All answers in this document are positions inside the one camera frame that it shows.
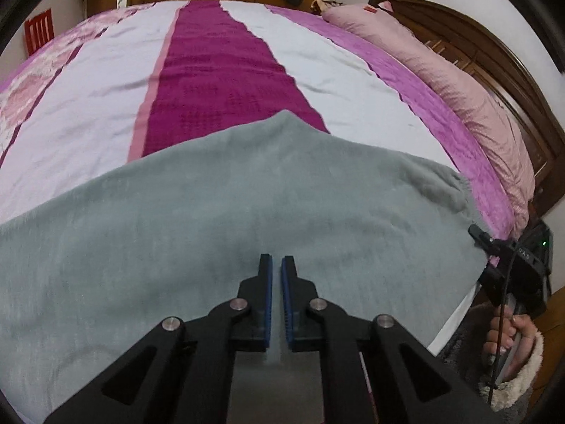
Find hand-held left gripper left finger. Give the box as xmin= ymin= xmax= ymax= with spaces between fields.
xmin=44 ymin=254 xmax=272 ymax=424

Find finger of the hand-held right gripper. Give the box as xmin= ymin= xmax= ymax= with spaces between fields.
xmin=469 ymin=224 xmax=503 ymax=255

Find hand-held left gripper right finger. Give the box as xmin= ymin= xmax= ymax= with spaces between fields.
xmin=281 ymin=255 xmax=504 ymax=424

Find grey pants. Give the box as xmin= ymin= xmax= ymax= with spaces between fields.
xmin=0 ymin=110 xmax=490 ymax=424

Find person's right forearm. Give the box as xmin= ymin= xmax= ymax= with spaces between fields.
xmin=490 ymin=287 xmax=565 ymax=411

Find person's right hand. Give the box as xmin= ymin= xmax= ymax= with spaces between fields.
xmin=482 ymin=313 xmax=540 ymax=383

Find dark wooden headboard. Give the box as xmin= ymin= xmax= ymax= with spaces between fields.
xmin=368 ymin=0 xmax=565 ymax=226

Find pink striped floral bedspread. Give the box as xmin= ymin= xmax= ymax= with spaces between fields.
xmin=0 ymin=0 xmax=517 ymax=424

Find red wooden chair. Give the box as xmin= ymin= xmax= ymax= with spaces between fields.
xmin=24 ymin=8 xmax=57 ymax=58

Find black cable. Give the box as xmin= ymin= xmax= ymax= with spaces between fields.
xmin=487 ymin=242 xmax=516 ymax=407

